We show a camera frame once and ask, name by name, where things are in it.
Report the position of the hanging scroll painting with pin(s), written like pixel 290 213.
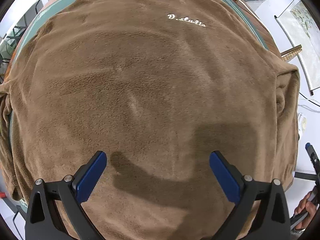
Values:
pixel 301 29

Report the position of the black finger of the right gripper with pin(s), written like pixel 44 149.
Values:
pixel 314 158

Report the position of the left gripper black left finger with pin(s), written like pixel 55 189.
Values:
pixel 43 219

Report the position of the brown fleece garment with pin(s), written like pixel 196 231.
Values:
pixel 150 92

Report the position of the glass top folding table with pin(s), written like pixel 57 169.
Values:
pixel 12 39

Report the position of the green table mat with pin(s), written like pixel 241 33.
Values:
pixel 30 27

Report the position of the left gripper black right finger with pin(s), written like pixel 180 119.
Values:
pixel 272 218

